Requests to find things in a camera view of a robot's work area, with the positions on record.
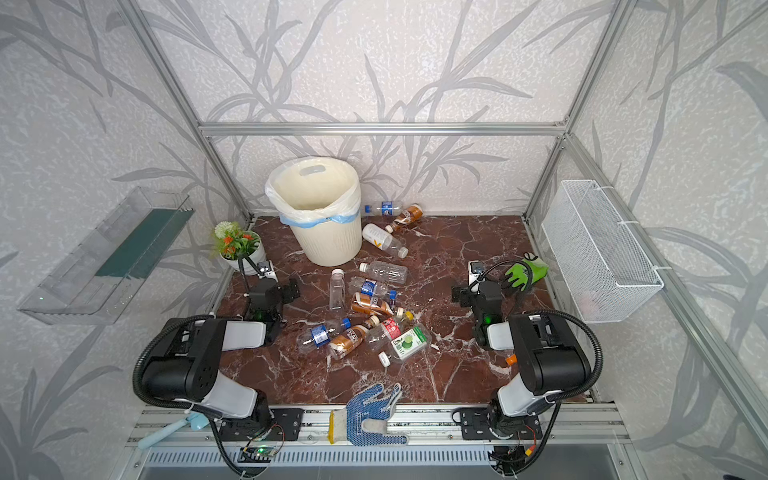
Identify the green label square bottle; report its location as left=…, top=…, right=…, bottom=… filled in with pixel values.
left=378, top=325, right=432, bottom=368

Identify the cream plastic waste bin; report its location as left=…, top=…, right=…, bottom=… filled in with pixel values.
left=264, top=157, right=362, bottom=267

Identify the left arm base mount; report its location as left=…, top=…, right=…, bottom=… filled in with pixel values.
left=218, top=407, right=304, bottom=442

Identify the aluminium front rail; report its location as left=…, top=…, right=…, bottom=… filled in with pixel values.
left=127, top=403, right=630, bottom=449

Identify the white bin liner bag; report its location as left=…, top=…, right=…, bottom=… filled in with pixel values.
left=264, top=157, right=362, bottom=229

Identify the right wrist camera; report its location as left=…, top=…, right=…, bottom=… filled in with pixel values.
left=468, top=260, right=485, bottom=285

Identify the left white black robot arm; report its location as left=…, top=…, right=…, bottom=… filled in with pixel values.
left=132, top=278, right=300, bottom=426

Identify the brown tea bottle white cap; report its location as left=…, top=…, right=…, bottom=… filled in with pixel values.
left=329, top=315, right=380, bottom=360

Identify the brown tea bottle by wall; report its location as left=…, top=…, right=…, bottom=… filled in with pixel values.
left=385, top=204, right=424, bottom=234

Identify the red label clear bottle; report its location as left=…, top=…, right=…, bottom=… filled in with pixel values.
left=366, top=310, right=414, bottom=352

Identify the light blue handled brush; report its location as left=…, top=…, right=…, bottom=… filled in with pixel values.
left=137, top=411, right=209, bottom=450

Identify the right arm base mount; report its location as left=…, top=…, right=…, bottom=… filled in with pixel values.
left=451, top=406, right=543, bottom=442

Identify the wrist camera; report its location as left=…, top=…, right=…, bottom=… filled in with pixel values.
left=468, top=260, right=485, bottom=285
left=256, top=260, right=278, bottom=282

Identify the clear white-cap bottle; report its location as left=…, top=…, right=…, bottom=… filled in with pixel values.
left=329, top=269, right=345, bottom=310

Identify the clear acrylic wall shelf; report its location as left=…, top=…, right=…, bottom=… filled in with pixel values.
left=18, top=187, right=194, bottom=325

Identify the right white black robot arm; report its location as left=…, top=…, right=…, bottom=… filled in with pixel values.
left=451, top=280, right=604, bottom=433

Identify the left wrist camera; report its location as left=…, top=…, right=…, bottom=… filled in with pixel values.
left=256, top=260, right=278, bottom=282

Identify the blue dotted knit glove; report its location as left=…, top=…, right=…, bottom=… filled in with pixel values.
left=327, top=383, right=408, bottom=447

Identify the blue label crushed bottle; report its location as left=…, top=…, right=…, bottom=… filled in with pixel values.
left=349, top=276, right=397, bottom=302

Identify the white label bottle near bin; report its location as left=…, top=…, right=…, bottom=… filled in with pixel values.
left=362, top=223, right=409, bottom=259

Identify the white wire mesh basket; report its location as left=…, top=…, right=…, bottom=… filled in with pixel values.
left=542, top=180, right=664, bottom=324

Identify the small potted artificial plant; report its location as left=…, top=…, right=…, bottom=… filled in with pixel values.
left=213, top=221, right=266, bottom=276

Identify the green black work glove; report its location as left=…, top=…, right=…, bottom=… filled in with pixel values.
left=502, top=252, right=549, bottom=292

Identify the green circuit board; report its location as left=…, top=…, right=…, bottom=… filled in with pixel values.
left=237, top=442, right=284, bottom=464

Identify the clear crushed plastic bottle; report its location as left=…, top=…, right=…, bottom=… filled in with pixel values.
left=359, top=261, right=408, bottom=285

